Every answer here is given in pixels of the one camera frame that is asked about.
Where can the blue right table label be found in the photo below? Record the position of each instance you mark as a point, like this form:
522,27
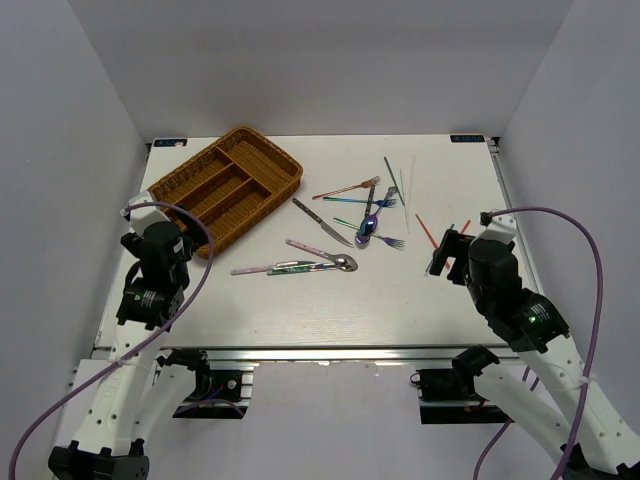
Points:
467,138

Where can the brown wicker cutlery tray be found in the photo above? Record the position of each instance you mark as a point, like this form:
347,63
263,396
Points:
232,184

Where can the black handled steel knife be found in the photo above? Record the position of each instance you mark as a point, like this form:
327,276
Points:
323,225

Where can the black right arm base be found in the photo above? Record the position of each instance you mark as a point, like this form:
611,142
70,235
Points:
444,399

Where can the green patterned handle utensil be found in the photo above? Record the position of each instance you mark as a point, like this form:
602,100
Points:
301,268

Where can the clear white chopstick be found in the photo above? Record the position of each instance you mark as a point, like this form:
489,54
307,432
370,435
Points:
411,180

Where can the iridescent purple spoon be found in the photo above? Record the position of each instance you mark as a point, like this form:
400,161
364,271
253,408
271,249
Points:
367,228

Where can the blue table label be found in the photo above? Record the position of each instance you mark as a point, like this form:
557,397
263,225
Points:
467,138
169,143

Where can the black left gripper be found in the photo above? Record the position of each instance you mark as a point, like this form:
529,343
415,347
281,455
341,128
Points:
130,241

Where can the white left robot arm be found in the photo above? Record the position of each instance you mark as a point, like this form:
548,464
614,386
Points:
141,388

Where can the blue iridescent fork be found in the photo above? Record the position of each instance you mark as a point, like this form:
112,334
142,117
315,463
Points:
360,201

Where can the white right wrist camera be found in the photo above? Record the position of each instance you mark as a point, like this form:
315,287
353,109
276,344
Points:
498,227

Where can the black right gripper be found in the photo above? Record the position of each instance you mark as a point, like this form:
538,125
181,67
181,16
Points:
445,249

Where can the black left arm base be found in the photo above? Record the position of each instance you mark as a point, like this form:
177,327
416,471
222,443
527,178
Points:
219,393

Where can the pink handled knife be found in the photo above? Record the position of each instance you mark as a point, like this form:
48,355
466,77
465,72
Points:
265,268

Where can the dark handled silver spoon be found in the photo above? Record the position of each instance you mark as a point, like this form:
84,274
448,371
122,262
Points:
391,192

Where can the silver spoon pink handle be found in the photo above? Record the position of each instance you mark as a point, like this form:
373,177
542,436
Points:
343,261

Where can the blue left table label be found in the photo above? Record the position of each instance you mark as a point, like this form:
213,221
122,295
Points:
169,143

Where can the rose gold fork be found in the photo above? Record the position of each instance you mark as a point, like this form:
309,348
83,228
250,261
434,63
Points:
372,182

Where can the green handled rainbow fork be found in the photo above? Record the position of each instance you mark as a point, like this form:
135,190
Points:
398,244

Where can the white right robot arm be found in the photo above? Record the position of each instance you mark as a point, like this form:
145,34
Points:
582,432

